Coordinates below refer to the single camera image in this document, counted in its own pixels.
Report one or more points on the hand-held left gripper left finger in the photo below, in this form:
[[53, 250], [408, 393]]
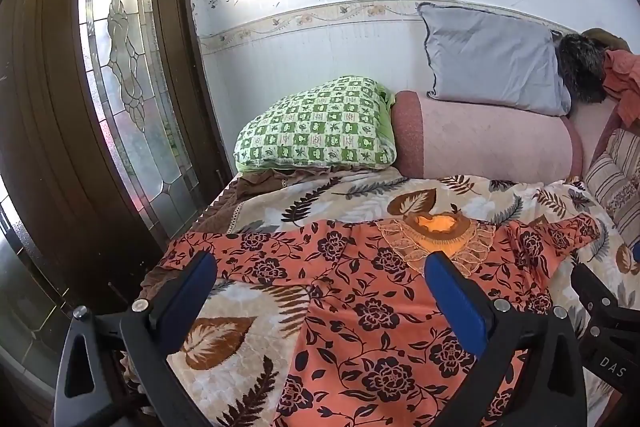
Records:
[[192, 292]]

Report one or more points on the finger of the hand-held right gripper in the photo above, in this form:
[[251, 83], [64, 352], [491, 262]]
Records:
[[590, 282]]

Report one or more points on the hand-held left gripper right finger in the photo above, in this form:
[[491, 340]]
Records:
[[460, 302]]

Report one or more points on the orange black floral garment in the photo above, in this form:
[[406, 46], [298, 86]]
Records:
[[375, 307]]

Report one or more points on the striped cushion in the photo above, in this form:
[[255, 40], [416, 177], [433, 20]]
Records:
[[615, 182]]

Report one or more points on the cream leaf print blanket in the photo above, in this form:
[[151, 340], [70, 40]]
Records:
[[350, 197]]

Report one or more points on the pink sofa backrest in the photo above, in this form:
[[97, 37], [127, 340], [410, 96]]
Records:
[[592, 127]]

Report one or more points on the pink bolster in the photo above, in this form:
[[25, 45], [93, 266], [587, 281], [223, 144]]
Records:
[[480, 142]]

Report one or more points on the salmon cloth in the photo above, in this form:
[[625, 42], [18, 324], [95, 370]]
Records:
[[625, 82]]

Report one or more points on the green checked pillow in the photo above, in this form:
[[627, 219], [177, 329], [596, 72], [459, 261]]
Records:
[[315, 127]]

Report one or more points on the wooden door with stained glass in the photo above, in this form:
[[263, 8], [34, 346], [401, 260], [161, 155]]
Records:
[[40, 107]]

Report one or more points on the brown cloth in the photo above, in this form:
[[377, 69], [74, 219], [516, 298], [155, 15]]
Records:
[[602, 38]]

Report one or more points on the grey pillow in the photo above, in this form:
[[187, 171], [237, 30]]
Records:
[[490, 57]]

